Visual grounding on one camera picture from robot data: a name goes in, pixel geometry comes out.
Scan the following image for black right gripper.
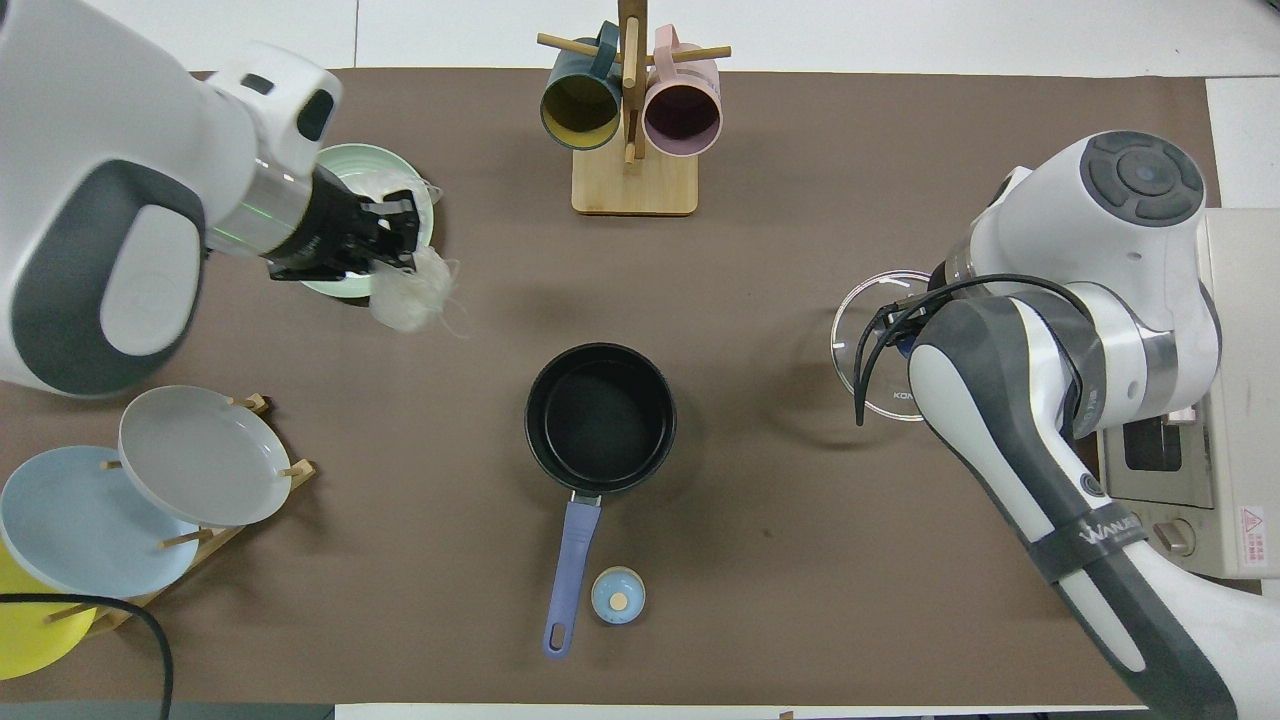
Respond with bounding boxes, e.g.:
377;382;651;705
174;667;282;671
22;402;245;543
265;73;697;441
888;285;951;347

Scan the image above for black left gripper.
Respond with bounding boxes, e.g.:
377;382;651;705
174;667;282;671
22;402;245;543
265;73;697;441
265;168;421;281

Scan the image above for white vermicelli bundle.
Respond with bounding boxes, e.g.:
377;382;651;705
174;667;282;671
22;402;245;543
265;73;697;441
366;178;471;339

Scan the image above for glass lid blue knob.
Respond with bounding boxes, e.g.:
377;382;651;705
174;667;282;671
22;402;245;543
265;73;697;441
830;268;966;423

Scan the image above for light green plate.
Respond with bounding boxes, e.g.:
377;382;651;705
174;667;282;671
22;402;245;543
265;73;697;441
300;143;441;300

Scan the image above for grey plate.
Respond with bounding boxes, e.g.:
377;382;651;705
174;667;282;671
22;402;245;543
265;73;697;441
118;385;293;528

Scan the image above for wooden plate rack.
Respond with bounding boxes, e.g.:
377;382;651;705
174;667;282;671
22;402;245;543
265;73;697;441
45;393;318;636

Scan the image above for light blue plate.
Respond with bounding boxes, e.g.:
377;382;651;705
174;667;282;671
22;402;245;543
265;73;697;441
0;445;201;600

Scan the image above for yellow plate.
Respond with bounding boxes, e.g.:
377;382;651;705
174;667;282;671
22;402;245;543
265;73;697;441
0;540;98;681

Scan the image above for dark teal mug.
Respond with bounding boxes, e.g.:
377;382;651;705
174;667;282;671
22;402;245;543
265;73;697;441
540;20;625;152

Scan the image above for wooden mug tree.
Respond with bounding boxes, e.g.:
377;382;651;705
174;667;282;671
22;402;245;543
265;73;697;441
536;0;733;217

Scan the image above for brown table mat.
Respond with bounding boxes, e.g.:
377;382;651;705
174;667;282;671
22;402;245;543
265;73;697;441
0;68;1221;706

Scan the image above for pink mug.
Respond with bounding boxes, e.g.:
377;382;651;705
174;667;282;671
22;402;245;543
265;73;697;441
642;24;723;158

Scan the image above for white toaster oven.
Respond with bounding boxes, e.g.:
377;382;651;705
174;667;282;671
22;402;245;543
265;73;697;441
1095;208;1280;581

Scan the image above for small blue round container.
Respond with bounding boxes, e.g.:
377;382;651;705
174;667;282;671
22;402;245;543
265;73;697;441
590;566;647;626

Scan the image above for black pot purple handle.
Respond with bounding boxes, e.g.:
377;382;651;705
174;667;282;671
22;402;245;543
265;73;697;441
524;342;678;661

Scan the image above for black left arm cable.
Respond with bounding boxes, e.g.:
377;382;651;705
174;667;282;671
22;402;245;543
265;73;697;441
0;593;174;720

